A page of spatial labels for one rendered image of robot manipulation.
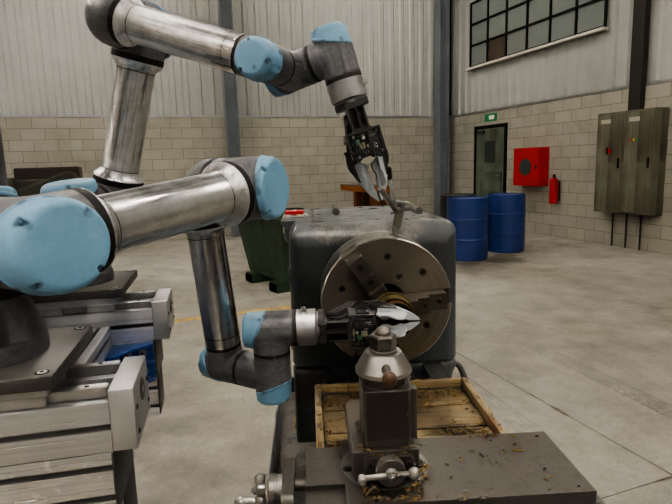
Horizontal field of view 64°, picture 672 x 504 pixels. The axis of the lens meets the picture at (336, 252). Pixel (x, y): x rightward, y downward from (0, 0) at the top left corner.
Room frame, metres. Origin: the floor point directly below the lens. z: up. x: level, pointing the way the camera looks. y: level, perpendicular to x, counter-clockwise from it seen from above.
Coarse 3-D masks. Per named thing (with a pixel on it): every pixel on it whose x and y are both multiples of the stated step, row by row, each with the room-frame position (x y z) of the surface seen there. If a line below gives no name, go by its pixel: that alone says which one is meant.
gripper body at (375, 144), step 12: (336, 108) 1.11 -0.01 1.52; (348, 108) 1.08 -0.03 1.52; (360, 108) 1.10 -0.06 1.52; (348, 120) 1.13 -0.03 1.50; (360, 120) 1.10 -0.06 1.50; (360, 132) 1.08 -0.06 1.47; (372, 132) 1.08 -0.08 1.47; (348, 144) 1.08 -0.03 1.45; (360, 144) 1.09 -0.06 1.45; (372, 144) 1.08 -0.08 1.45; (384, 144) 1.08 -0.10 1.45; (360, 156) 1.09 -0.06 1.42; (372, 156) 1.15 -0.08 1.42
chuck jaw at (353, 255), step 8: (344, 256) 1.24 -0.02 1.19; (352, 256) 1.23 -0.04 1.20; (360, 256) 1.20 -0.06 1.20; (352, 264) 1.19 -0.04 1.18; (360, 264) 1.19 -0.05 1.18; (368, 264) 1.22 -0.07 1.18; (360, 272) 1.19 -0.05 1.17; (368, 272) 1.19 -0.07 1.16; (360, 280) 1.19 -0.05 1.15; (368, 280) 1.17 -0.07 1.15; (376, 280) 1.17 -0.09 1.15; (368, 288) 1.17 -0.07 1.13; (376, 288) 1.17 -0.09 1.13; (384, 288) 1.15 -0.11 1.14; (376, 296) 1.15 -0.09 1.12
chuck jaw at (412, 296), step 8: (408, 296) 1.20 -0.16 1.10; (416, 296) 1.20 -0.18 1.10; (424, 296) 1.19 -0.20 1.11; (432, 296) 1.20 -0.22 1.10; (440, 296) 1.20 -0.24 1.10; (448, 296) 1.24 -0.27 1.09; (416, 304) 1.16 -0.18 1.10; (424, 304) 1.18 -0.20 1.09; (432, 304) 1.20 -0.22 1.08; (440, 304) 1.20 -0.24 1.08; (416, 312) 1.16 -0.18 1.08; (424, 312) 1.18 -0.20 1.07
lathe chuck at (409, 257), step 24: (360, 240) 1.27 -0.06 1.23; (384, 240) 1.23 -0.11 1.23; (408, 240) 1.24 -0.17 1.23; (336, 264) 1.23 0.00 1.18; (384, 264) 1.23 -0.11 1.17; (408, 264) 1.24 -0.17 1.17; (432, 264) 1.24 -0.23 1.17; (336, 288) 1.23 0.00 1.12; (360, 288) 1.23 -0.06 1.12; (408, 288) 1.24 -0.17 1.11; (432, 288) 1.24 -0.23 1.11; (432, 312) 1.24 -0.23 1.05; (408, 336) 1.24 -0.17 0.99; (432, 336) 1.24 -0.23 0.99; (408, 360) 1.24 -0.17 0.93
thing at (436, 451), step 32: (320, 448) 0.79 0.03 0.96; (448, 448) 0.77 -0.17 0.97; (480, 448) 0.76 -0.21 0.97; (512, 448) 0.76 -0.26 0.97; (544, 448) 0.76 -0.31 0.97; (288, 480) 0.70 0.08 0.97; (320, 480) 0.69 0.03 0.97; (352, 480) 0.69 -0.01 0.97; (416, 480) 0.68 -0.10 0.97; (448, 480) 0.68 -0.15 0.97; (512, 480) 0.68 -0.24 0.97; (544, 480) 0.68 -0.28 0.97; (576, 480) 0.67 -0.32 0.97
